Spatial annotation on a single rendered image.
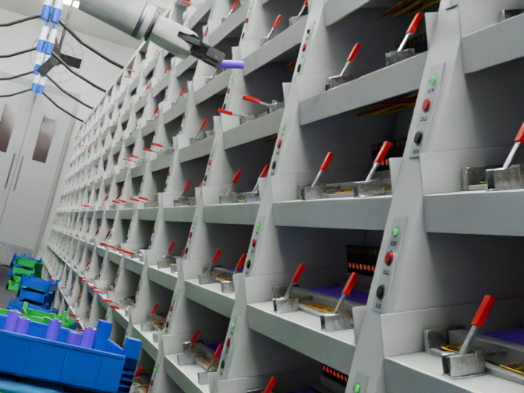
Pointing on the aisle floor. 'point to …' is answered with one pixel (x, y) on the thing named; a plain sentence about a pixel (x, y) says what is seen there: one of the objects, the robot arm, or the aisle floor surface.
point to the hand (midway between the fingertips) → (213, 57)
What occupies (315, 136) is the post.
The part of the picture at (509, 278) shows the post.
